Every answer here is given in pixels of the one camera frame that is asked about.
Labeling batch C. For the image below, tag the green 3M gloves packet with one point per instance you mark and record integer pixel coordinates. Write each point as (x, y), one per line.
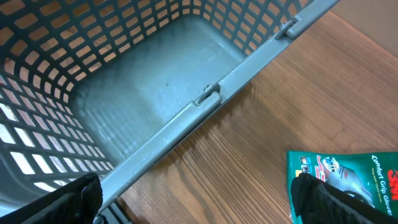
(370, 178)

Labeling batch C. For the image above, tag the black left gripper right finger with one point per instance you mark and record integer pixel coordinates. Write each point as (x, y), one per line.
(314, 201)

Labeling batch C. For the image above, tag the grey plastic mesh basket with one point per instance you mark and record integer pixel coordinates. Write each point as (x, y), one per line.
(112, 86)

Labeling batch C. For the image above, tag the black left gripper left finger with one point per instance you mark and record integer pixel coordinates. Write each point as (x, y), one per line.
(77, 202)

